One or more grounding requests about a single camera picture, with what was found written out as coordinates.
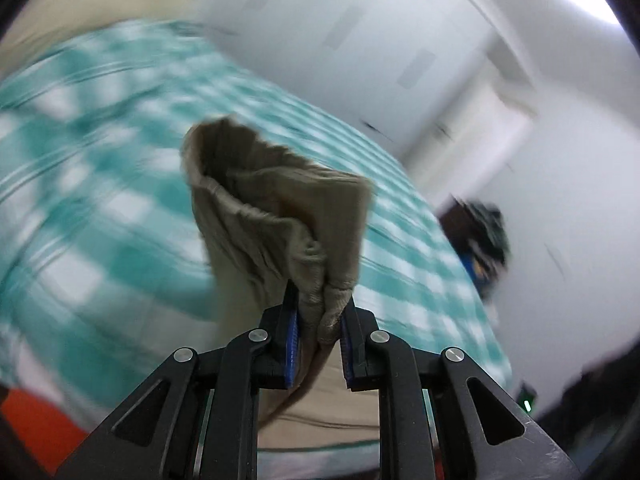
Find orange red rug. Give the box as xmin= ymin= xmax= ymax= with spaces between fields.
xmin=1 ymin=389 xmax=88 ymax=474

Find beige khaki pants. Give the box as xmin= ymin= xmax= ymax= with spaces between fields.
xmin=181 ymin=117 xmax=380 ymax=451

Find teal plaid bedspread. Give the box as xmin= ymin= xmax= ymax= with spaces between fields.
xmin=1 ymin=21 xmax=511 ymax=430

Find dark wooden dresser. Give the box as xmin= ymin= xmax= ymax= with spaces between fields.
xmin=438 ymin=200 xmax=475 ymax=257

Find white wardrobe doors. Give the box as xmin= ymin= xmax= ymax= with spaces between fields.
xmin=201 ymin=0 xmax=495 ymax=156

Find pile of dark clothes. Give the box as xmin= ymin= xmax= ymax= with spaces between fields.
xmin=454 ymin=200 xmax=511 ymax=300

